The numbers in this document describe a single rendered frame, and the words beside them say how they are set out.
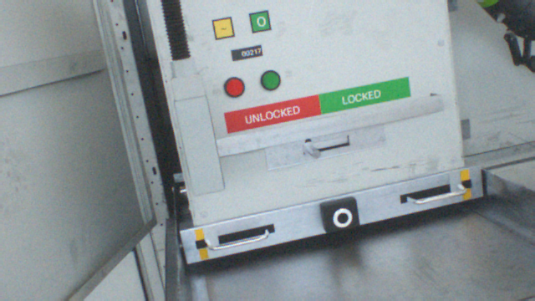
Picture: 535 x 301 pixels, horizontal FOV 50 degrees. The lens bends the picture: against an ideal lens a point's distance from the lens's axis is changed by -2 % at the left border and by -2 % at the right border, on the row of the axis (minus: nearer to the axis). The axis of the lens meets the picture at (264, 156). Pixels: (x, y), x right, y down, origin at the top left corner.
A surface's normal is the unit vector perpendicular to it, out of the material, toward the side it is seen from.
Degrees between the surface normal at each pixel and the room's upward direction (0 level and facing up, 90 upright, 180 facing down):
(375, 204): 90
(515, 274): 0
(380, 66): 90
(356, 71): 90
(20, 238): 90
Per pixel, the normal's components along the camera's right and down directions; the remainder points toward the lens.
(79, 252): 0.97, -0.13
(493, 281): -0.18, -0.96
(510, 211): -0.97, 0.20
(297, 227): 0.15, 0.19
